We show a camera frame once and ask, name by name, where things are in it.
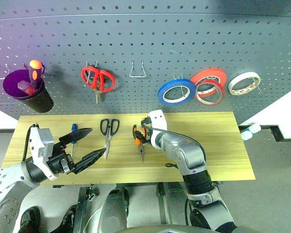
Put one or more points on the grey metal pegboard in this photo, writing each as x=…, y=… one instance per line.
x=145, y=36

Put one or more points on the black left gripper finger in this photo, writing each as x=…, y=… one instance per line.
x=77, y=134
x=89, y=159

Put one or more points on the wide red tape roll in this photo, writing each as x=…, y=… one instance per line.
x=208, y=72

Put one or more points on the white bottle with blue label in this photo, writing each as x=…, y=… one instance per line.
x=255, y=128
x=246, y=136

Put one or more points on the orange and black screwdriver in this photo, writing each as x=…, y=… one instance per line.
x=34, y=72

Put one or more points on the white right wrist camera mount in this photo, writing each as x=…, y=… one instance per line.
x=157, y=119

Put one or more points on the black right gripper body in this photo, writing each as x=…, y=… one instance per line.
x=148, y=138

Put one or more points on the grey rounded robot leg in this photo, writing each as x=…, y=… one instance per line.
x=111, y=208
x=177, y=201

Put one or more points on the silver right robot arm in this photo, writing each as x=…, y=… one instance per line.
x=189, y=155

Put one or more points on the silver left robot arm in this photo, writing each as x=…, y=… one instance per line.
x=4, y=177

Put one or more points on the blue tape roll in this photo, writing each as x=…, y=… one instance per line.
x=161, y=93

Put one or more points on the red and white tape roll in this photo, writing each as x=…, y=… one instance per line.
x=221, y=93

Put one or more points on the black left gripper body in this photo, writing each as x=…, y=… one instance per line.
x=59, y=162

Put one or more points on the metal table frame leg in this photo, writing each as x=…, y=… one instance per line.
x=81, y=208

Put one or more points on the metal tape hook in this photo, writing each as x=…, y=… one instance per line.
x=182, y=76

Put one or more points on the metal scissors hook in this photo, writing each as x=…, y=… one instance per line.
x=96, y=64

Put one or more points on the orange and black pliers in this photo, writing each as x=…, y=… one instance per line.
x=141, y=153

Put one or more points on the black tool cup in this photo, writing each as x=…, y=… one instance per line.
x=38, y=102

